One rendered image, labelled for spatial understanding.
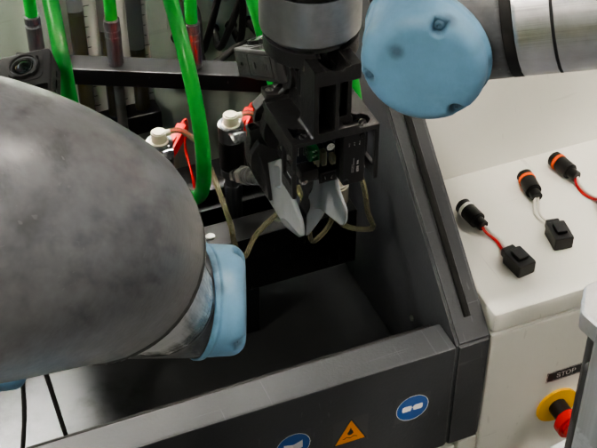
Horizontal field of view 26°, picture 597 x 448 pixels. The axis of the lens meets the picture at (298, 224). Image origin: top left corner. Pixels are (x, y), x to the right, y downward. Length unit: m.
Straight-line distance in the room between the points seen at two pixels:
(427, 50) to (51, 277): 0.35
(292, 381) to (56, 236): 0.90
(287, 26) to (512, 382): 0.65
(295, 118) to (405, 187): 0.42
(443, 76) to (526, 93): 0.79
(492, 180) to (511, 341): 0.22
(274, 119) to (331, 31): 0.09
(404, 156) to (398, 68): 0.63
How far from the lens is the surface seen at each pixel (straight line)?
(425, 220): 1.36
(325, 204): 1.07
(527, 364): 1.44
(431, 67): 0.74
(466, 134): 1.51
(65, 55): 1.10
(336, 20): 0.91
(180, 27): 1.17
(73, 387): 1.49
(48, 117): 0.45
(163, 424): 1.29
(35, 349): 0.45
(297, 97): 0.98
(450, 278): 1.36
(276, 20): 0.92
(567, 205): 1.50
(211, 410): 1.30
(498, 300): 1.37
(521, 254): 1.40
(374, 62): 0.74
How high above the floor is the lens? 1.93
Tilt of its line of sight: 41 degrees down
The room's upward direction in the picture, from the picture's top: straight up
